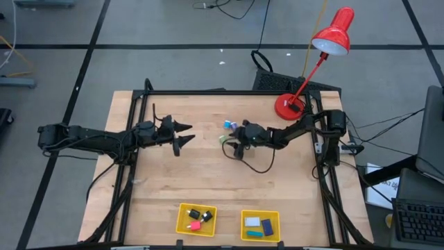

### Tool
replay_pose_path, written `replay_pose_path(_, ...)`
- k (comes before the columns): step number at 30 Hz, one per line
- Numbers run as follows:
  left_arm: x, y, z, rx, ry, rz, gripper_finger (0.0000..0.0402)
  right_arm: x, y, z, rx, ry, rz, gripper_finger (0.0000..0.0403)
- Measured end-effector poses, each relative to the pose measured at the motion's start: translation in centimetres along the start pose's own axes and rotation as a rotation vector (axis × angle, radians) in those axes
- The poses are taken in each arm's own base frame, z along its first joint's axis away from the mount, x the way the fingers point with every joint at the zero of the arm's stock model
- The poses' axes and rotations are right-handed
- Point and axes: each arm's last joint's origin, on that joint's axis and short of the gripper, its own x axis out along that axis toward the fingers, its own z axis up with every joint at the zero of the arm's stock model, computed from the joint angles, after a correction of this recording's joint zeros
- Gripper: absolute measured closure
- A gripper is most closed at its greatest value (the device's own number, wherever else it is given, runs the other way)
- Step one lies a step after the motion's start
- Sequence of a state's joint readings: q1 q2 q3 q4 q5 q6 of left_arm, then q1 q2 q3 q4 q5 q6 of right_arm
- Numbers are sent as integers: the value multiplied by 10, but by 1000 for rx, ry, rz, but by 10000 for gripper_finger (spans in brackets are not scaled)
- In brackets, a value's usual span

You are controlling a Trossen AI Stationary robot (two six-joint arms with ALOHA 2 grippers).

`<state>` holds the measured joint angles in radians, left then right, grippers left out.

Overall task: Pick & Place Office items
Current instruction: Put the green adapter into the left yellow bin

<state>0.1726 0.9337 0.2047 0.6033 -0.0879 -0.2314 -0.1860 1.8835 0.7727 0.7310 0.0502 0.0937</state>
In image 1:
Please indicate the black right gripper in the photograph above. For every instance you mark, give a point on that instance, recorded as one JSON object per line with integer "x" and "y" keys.
{"x": 255, "y": 133}

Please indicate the grey floor bar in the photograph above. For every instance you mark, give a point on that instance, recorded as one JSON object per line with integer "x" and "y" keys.
{"x": 45, "y": 3}
{"x": 17, "y": 82}

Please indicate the navy blue eraser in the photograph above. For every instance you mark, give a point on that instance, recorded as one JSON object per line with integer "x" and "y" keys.
{"x": 267, "y": 227}

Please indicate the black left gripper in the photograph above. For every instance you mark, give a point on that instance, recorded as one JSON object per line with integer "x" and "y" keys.
{"x": 166, "y": 132}

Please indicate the green cube charger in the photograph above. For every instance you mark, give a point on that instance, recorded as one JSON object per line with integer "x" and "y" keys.
{"x": 222, "y": 139}

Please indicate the teal eraser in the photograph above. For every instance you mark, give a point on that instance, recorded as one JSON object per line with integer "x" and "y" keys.
{"x": 255, "y": 233}

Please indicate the yellow round object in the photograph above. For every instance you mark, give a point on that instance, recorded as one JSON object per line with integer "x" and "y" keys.
{"x": 389, "y": 220}

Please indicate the black table edge bracket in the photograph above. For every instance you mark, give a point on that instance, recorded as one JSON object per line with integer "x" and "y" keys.
{"x": 179, "y": 244}
{"x": 281, "y": 245}

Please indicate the white paper sheet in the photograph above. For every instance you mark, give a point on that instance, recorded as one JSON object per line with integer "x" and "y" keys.
{"x": 379, "y": 194}

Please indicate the black clamp mount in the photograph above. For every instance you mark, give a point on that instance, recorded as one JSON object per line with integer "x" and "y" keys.
{"x": 354, "y": 149}

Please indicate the light blue cube charger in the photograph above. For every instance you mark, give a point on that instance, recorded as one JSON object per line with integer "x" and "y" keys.
{"x": 227, "y": 124}

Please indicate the white eraser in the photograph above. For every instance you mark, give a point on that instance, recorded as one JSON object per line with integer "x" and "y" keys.
{"x": 252, "y": 222}

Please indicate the black aluminium table frame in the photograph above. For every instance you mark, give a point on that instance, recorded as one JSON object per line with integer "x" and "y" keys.
{"x": 225, "y": 92}

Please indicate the black cube charger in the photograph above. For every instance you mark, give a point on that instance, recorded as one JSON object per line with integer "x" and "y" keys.
{"x": 207, "y": 216}
{"x": 194, "y": 213}

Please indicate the purple cube charger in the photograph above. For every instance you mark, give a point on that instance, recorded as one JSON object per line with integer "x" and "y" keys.
{"x": 234, "y": 126}

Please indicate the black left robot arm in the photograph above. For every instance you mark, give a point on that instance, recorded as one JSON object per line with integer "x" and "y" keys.
{"x": 97, "y": 139}

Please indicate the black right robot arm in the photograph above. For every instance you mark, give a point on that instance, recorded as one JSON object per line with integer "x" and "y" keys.
{"x": 295, "y": 130}

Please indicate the black mesh panel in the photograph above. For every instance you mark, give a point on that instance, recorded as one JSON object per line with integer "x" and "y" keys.
{"x": 274, "y": 81}

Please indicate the black keyboard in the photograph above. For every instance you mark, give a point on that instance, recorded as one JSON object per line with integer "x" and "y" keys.
{"x": 419, "y": 220}

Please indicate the yellow plastic basket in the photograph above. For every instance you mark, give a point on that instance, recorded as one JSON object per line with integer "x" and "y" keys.
{"x": 209, "y": 229}
{"x": 268, "y": 213}

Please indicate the pink cube charger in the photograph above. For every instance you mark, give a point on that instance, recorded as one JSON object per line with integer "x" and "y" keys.
{"x": 195, "y": 226}

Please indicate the black floor object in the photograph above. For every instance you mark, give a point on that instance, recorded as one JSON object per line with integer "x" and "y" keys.
{"x": 4, "y": 118}

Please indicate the red desk lamp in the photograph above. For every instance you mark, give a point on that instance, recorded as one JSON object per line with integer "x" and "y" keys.
{"x": 286, "y": 109}

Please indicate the grey laptop lid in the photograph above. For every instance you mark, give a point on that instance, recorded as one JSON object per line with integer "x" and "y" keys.
{"x": 431, "y": 135}

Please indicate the black side table bar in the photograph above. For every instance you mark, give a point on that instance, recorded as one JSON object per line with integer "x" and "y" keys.
{"x": 388, "y": 172}

